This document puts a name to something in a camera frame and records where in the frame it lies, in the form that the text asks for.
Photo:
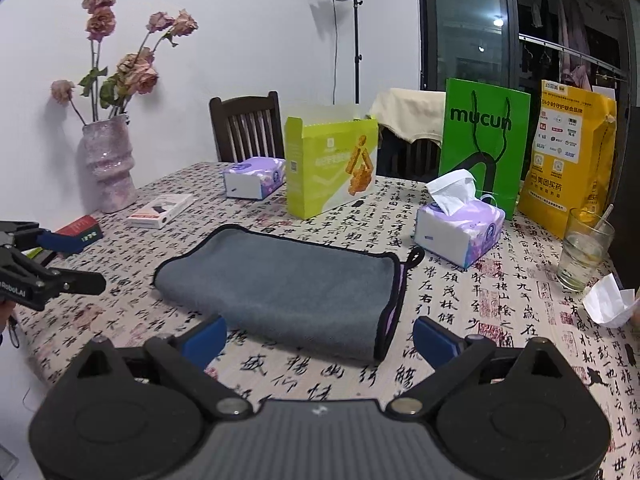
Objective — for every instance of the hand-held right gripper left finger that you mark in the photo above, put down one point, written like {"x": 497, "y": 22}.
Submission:
{"x": 205, "y": 342}

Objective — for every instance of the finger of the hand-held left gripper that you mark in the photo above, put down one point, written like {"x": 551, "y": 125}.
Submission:
{"x": 60, "y": 242}
{"x": 82, "y": 282}

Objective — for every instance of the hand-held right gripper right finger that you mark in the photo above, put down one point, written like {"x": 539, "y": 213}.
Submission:
{"x": 434, "y": 341}

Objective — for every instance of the grey towel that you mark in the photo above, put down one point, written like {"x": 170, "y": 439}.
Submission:
{"x": 280, "y": 285}

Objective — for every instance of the red and black box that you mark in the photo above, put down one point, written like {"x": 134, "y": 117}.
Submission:
{"x": 82, "y": 232}

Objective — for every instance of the pink speckled vase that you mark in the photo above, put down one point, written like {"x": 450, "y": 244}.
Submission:
{"x": 109, "y": 170}

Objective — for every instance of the flat white box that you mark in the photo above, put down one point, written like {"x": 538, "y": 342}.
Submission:
{"x": 160, "y": 210}

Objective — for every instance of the purple tissue pack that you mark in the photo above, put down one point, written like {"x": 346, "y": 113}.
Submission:
{"x": 460, "y": 232}
{"x": 252, "y": 177}

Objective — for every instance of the drinking glass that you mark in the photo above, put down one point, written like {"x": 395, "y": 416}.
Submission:
{"x": 582, "y": 260}

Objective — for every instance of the crumpled white paper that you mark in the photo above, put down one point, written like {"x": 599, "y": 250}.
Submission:
{"x": 607, "y": 302}

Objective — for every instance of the dark wooden chair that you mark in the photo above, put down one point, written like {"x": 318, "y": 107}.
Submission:
{"x": 247, "y": 127}
{"x": 420, "y": 157}

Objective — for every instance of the dried pink roses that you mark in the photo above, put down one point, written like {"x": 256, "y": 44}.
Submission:
{"x": 132, "y": 67}

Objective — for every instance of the green snack carton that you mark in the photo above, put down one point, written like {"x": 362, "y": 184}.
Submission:
{"x": 320, "y": 170}

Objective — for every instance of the spoon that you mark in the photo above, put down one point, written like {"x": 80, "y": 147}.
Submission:
{"x": 602, "y": 220}

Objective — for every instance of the green paper bag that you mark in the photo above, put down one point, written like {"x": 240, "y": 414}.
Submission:
{"x": 485, "y": 135}

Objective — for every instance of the yellow paper bag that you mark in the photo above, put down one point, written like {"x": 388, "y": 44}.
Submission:
{"x": 565, "y": 160}

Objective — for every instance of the cream cloth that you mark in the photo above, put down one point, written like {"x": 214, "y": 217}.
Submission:
{"x": 407, "y": 110}

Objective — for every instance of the studio light on stand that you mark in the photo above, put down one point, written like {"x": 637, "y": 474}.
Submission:
{"x": 356, "y": 35}

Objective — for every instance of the hanging pink garment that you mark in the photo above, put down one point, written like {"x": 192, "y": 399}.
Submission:
{"x": 575, "y": 40}

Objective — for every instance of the clothes rail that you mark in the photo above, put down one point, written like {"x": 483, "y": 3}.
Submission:
{"x": 570, "y": 52}

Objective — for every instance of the black window frame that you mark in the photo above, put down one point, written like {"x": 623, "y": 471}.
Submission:
{"x": 507, "y": 20}

